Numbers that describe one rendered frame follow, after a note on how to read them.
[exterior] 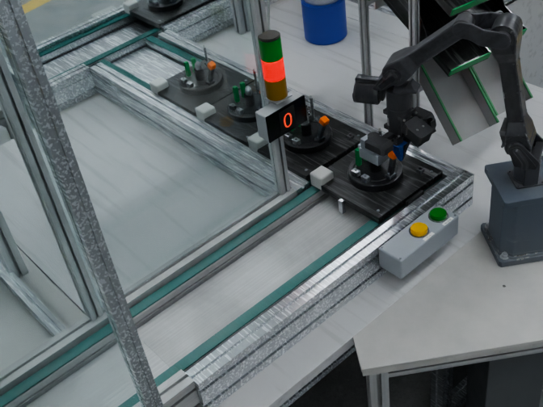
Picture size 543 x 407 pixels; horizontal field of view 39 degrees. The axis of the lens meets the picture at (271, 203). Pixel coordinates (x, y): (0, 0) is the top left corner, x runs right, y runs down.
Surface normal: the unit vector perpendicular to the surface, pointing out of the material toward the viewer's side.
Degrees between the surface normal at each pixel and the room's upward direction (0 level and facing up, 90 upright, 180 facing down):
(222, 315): 0
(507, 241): 90
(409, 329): 0
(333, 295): 90
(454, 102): 45
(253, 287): 0
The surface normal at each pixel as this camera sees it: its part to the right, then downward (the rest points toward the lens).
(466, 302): -0.12, -0.77
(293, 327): 0.66, 0.41
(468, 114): 0.28, -0.19
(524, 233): 0.11, 0.62
